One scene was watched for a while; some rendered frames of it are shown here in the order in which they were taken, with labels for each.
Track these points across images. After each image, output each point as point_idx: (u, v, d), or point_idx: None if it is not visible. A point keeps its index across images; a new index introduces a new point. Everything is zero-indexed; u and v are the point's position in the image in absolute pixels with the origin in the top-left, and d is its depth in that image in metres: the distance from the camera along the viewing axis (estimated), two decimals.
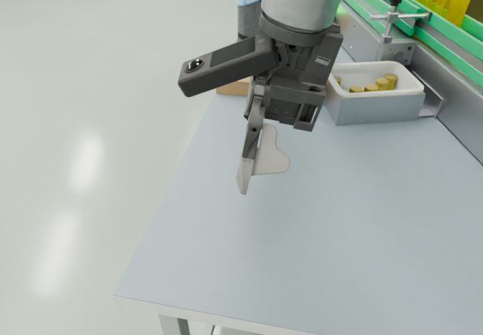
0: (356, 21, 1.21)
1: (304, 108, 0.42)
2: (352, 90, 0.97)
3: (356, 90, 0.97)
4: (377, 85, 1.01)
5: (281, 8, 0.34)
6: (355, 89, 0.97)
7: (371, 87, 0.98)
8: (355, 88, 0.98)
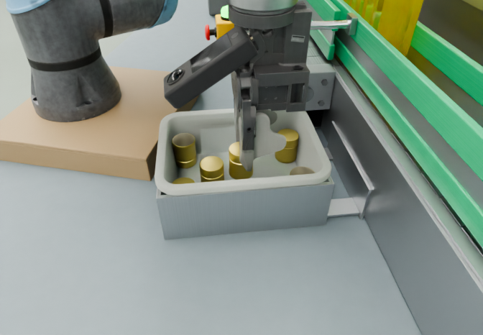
0: None
1: (292, 89, 0.43)
2: (201, 167, 0.51)
3: (209, 169, 0.50)
4: None
5: None
6: (207, 166, 0.51)
7: (239, 150, 0.50)
8: (209, 162, 0.51)
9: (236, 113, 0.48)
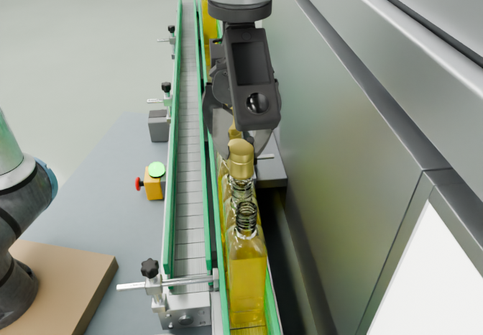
0: (163, 222, 0.82)
1: None
2: None
3: None
4: None
5: None
6: None
7: (245, 149, 0.50)
8: None
9: (233, 121, 0.47)
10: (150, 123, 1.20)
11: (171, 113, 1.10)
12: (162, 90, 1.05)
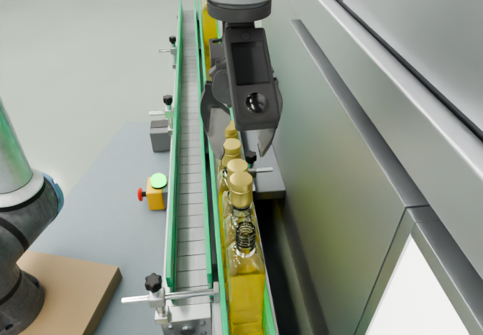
0: (165, 234, 0.85)
1: None
2: None
3: None
4: None
5: None
6: None
7: (244, 179, 0.54)
8: None
9: (230, 121, 0.47)
10: (152, 133, 1.23)
11: (172, 124, 1.13)
12: (164, 103, 1.08)
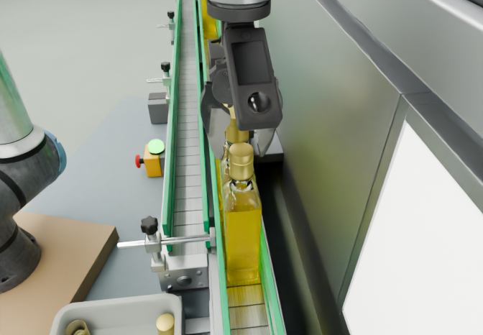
0: (162, 193, 0.85)
1: None
2: (249, 154, 0.50)
3: (251, 149, 0.51)
4: None
5: None
6: (246, 151, 0.51)
7: None
8: (241, 150, 0.51)
9: (230, 121, 0.47)
10: (150, 104, 1.23)
11: (170, 93, 1.12)
12: (162, 70, 1.07)
